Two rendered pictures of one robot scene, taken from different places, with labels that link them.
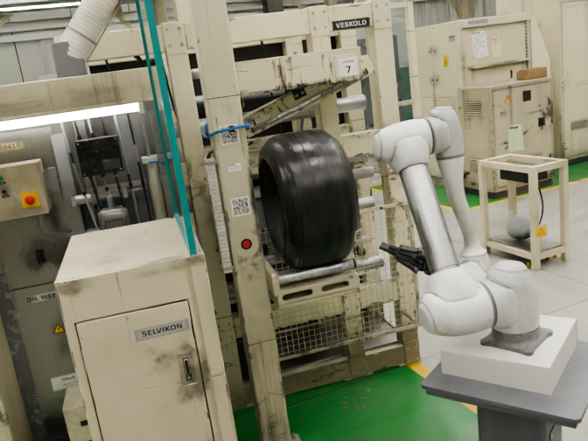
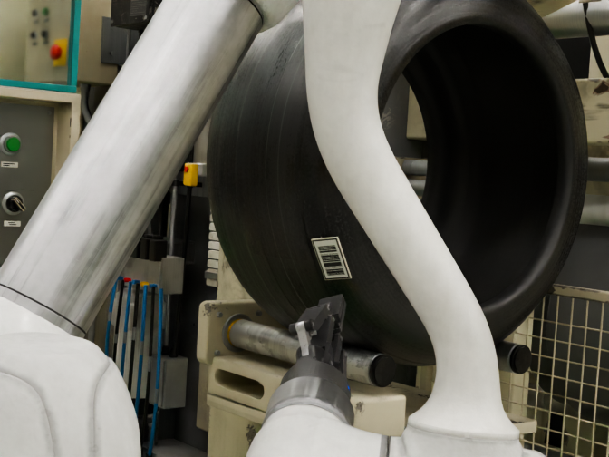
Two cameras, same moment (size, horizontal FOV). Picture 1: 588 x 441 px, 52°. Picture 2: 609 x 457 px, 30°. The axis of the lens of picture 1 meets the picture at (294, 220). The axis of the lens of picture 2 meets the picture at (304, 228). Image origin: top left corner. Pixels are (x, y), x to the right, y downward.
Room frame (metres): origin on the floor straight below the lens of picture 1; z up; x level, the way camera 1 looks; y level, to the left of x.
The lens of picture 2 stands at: (1.67, -1.55, 1.16)
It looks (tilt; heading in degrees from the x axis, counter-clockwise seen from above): 3 degrees down; 65
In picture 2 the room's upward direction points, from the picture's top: 4 degrees clockwise
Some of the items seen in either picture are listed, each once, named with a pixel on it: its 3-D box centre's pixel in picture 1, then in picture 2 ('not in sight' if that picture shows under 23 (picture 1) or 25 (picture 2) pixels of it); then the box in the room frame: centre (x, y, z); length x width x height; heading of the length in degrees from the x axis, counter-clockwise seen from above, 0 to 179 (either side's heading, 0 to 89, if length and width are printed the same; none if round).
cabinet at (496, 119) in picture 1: (507, 136); not in sight; (6.94, -2.58, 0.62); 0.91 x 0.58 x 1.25; 112
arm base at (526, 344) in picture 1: (518, 329); not in sight; (1.87, -0.71, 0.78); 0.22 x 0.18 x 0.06; 133
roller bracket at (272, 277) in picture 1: (265, 270); (303, 327); (2.47, 0.15, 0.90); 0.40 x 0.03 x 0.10; 14
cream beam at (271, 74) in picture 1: (290, 72); not in sight; (2.83, -0.08, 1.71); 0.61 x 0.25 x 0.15; 104
